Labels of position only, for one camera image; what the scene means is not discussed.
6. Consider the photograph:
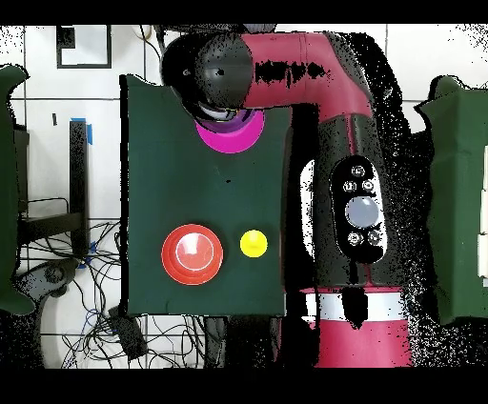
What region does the black metal stand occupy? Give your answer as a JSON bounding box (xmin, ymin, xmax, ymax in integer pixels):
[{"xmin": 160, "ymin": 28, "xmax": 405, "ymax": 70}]
[{"xmin": 16, "ymin": 119, "xmax": 91, "ymax": 256}]

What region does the large red-orange plastic bowl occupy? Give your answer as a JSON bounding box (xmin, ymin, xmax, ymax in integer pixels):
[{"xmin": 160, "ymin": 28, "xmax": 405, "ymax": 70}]
[{"xmin": 160, "ymin": 223, "xmax": 225, "ymax": 286}]

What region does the yellow plastic cup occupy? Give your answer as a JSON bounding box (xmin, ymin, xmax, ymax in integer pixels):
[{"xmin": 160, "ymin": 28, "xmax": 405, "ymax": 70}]
[{"xmin": 239, "ymin": 229, "xmax": 269, "ymax": 258}]

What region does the black camera tripod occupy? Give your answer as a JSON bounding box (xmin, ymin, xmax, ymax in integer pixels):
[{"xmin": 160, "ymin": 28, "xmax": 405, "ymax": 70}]
[{"xmin": 153, "ymin": 24, "xmax": 277, "ymax": 51}]

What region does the tangle of floor cables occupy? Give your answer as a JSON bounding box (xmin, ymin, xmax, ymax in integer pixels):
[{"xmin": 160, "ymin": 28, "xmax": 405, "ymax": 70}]
[{"xmin": 18, "ymin": 218, "xmax": 214, "ymax": 369}]

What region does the black power box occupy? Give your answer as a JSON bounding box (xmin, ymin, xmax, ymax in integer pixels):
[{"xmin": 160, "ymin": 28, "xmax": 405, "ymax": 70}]
[{"xmin": 108, "ymin": 304, "xmax": 149, "ymax": 361}]

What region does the dark green tablecloth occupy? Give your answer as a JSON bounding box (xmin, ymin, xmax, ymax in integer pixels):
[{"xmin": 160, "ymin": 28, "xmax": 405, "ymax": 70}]
[{"xmin": 119, "ymin": 73, "xmax": 293, "ymax": 317}]

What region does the pink plastic bowl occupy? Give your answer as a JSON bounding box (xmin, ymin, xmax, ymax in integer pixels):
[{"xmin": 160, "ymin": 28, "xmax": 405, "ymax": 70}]
[{"xmin": 194, "ymin": 110, "xmax": 266, "ymax": 154}]

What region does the blue tape strip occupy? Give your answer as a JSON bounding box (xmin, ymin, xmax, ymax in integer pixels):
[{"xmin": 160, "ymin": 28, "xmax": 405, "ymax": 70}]
[{"xmin": 70, "ymin": 116, "xmax": 93, "ymax": 146}]

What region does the black chair base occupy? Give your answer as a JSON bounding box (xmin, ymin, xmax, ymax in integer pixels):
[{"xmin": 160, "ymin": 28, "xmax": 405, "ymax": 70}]
[{"xmin": 14, "ymin": 256, "xmax": 81, "ymax": 317}]

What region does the green cloth side table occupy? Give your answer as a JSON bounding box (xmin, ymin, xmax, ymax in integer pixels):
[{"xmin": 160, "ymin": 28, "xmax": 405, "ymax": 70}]
[
  {"xmin": 415, "ymin": 74, "xmax": 488, "ymax": 325},
  {"xmin": 0, "ymin": 63, "xmax": 37, "ymax": 315}
]

